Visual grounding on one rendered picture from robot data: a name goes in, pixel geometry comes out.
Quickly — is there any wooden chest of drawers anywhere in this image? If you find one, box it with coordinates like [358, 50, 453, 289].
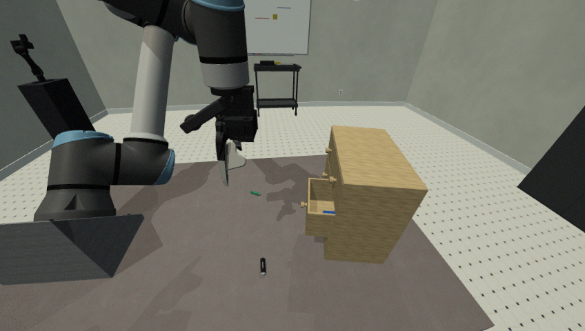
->
[324, 126, 428, 264]

